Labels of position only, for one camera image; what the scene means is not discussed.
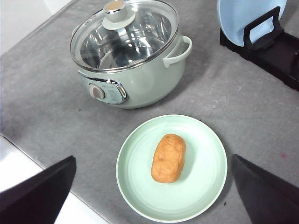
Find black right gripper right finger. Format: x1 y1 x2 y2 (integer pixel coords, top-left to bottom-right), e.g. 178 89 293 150
232 154 299 224

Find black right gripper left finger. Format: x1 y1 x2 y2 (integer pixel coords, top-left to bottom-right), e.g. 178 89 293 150
0 156 77 224

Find green plate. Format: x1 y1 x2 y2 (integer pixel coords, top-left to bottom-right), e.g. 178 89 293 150
116 114 228 224

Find brown potato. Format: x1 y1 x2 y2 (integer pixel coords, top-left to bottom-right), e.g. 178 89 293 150
152 133 186 183

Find glass pot lid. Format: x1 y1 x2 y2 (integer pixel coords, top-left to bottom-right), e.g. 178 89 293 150
70 0 179 72

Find green electric steamer pot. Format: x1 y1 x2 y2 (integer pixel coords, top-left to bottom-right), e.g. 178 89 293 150
70 14 192 109

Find blue plate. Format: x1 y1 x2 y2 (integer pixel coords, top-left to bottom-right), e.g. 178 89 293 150
219 0 287 46

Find grey table cloth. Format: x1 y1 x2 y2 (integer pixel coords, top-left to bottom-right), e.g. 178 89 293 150
0 0 299 224

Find black dish rack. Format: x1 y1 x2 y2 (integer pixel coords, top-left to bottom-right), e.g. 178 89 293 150
220 6 299 91

